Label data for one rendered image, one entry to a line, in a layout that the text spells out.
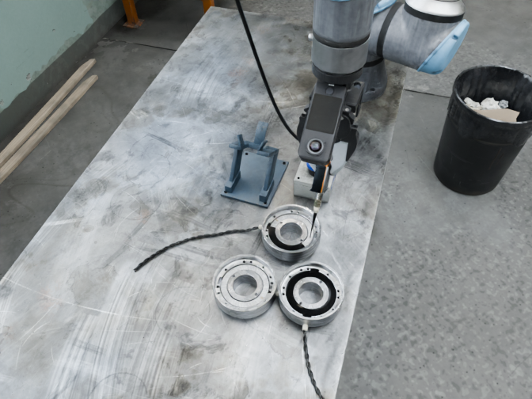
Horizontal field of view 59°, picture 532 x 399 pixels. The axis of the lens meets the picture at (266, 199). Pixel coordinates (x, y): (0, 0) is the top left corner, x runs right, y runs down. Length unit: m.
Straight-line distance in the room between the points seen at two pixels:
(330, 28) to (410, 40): 0.43
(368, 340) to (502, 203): 0.85
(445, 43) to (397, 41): 0.09
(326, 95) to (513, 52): 2.40
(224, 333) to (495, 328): 1.20
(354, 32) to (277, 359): 0.48
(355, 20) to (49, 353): 0.66
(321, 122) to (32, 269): 0.57
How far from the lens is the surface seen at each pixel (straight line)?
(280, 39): 1.35
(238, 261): 0.81
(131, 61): 2.82
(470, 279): 1.87
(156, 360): 0.78
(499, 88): 2.11
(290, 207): 0.86
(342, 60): 0.63
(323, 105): 0.67
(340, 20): 0.60
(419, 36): 1.01
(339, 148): 0.74
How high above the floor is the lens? 1.51
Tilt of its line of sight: 51 degrees down
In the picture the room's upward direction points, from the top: 2 degrees counter-clockwise
